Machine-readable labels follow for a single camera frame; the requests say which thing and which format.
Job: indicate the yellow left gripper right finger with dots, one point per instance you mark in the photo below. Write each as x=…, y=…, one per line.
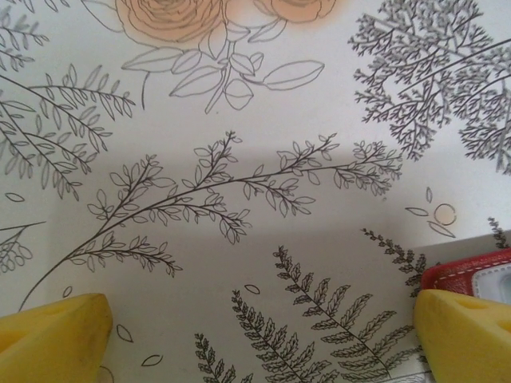
x=467, y=343

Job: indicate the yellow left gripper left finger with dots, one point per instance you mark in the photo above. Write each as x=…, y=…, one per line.
x=52, y=343

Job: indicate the red leather card holder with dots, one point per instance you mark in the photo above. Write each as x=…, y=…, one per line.
x=447, y=275

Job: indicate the floral table cover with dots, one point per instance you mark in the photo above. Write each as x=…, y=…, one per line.
x=239, y=159

